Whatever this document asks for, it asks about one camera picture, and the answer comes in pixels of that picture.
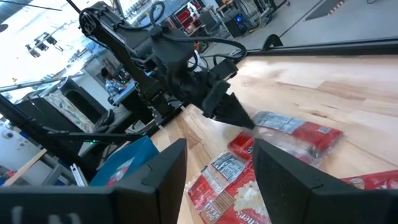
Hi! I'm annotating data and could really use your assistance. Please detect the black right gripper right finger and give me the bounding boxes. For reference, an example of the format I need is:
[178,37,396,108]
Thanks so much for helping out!
[252,138,398,224]

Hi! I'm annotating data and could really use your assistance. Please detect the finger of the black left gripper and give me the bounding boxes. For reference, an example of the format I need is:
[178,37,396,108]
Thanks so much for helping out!
[203,80,256,130]

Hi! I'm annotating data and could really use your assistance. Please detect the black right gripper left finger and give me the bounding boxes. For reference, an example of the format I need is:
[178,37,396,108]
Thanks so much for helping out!
[0,138,188,224]

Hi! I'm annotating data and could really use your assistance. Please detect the red popcorn bag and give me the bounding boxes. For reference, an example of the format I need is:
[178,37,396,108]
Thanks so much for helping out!
[228,131,256,162]
[340,170,398,191]
[185,151,273,224]
[251,111,344,158]
[104,157,135,187]

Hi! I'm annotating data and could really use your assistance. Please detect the red storage boxes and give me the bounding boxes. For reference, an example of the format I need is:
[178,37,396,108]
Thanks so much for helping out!
[176,8,201,30]

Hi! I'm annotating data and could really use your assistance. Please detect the blue plastic basket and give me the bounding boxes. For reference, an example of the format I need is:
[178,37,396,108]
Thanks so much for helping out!
[89,136,160,187]

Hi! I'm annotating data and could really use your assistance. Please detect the person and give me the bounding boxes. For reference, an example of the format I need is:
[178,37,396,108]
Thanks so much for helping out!
[99,67,126,98]

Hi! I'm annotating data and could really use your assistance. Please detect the black computer tower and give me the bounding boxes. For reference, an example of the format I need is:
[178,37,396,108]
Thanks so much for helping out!
[223,12,251,39]

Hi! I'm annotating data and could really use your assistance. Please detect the black ceiling light fixture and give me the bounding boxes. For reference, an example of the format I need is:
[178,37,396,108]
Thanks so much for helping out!
[25,32,59,59]

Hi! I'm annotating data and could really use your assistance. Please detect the wooden stick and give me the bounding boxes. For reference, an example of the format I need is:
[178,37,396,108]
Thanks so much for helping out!
[2,148,48,187]

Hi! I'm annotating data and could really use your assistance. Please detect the grey floor mat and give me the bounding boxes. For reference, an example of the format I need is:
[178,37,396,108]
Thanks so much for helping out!
[304,0,346,22]

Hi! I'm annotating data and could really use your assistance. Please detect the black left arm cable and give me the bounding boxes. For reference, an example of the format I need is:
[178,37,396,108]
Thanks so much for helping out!
[148,1,249,63]

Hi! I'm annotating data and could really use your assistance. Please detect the black rig frame bar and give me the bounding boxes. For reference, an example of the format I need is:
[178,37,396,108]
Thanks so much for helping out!
[0,93,144,178]

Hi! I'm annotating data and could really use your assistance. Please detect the white metal bracket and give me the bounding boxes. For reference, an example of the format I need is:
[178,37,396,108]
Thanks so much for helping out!
[70,163,90,187]

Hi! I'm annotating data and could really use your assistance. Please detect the black table edge rail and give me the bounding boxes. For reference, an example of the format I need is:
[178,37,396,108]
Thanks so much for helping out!
[247,33,398,58]

